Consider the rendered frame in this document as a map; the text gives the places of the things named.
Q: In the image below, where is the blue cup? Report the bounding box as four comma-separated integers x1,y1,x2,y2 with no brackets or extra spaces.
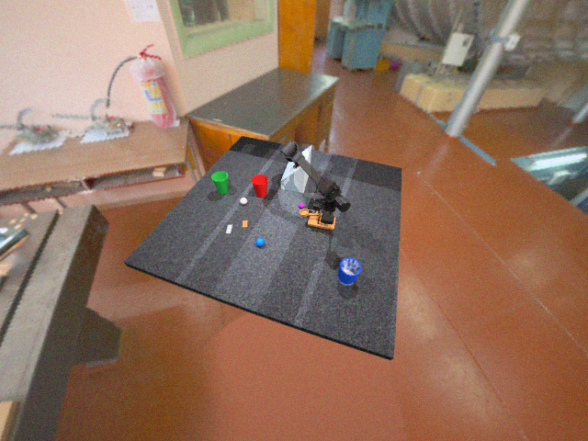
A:
338,258,360,285

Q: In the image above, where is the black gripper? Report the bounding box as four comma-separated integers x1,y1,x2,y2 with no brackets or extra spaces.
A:
321,200,336,225

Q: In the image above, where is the red tapered cup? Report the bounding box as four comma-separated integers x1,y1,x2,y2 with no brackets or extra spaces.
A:
252,175,267,198

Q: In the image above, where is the green plastic cup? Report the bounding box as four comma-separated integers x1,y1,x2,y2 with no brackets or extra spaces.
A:
211,172,229,194

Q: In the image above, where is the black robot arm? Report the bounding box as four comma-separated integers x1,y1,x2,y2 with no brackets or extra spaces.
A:
281,141,351,212

